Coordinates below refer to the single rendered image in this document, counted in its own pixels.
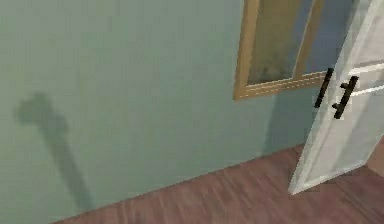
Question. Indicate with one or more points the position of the gold framed wall picture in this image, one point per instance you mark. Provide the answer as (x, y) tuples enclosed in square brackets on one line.
[(276, 43)]

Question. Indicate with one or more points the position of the white room door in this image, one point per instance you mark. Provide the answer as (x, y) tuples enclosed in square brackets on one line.
[(346, 140)]

